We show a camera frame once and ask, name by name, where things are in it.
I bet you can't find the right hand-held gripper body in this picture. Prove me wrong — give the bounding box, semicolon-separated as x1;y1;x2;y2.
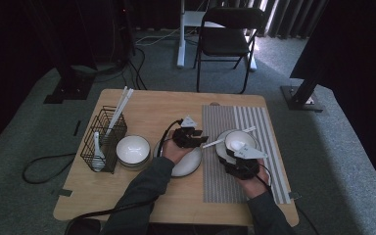
224;146;268;180

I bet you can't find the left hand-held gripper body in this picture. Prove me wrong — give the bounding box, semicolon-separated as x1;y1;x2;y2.
171;115;199;149

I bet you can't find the white plate with dark rim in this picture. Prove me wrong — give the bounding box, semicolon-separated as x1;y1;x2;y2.
153;134;203;178
214;128;262;169

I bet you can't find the white bowl with dark rim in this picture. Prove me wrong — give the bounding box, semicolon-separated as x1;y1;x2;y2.
224;129;259;155
116;135;152;170

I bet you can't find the black wire basket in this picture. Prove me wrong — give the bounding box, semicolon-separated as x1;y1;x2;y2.
80;105;128;174

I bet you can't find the person's left hand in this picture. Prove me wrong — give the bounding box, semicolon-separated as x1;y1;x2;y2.
161;138;194;165

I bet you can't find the person's right hand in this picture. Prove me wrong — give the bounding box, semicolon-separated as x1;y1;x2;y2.
236;163;272;200

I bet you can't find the grey striped placemat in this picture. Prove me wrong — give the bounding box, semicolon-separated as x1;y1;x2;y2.
202;104;292;206

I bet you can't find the black metal stand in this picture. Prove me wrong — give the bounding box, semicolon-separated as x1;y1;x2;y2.
28;0;96;105
280;42;327;114

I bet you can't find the black folding chair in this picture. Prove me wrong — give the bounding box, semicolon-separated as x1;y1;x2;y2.
194;7;268;95

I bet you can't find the black tape strip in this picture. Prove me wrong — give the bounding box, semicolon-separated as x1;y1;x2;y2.
72;119;82;137

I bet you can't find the grey curtain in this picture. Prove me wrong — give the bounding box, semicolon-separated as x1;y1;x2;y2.
248;0;329;40

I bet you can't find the black curtain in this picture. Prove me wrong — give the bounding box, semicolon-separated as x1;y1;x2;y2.
289;0;376;204
0;0;60;160

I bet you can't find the black cable bundle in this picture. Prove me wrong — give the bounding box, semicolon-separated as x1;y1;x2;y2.
94;47;149;91

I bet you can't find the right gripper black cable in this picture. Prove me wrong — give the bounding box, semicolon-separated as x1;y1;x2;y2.
256;162;321;235

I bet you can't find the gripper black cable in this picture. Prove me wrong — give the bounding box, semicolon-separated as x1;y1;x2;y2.
256;162;321;235
65;118;184;235

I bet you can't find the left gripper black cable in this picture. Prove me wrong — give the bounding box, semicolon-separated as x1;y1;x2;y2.
65;118;184;235

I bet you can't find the white floor cable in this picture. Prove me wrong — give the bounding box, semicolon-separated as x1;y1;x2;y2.
135;27;181;47

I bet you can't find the black floor cable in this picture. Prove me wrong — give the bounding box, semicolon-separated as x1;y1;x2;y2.
22;152;77;185

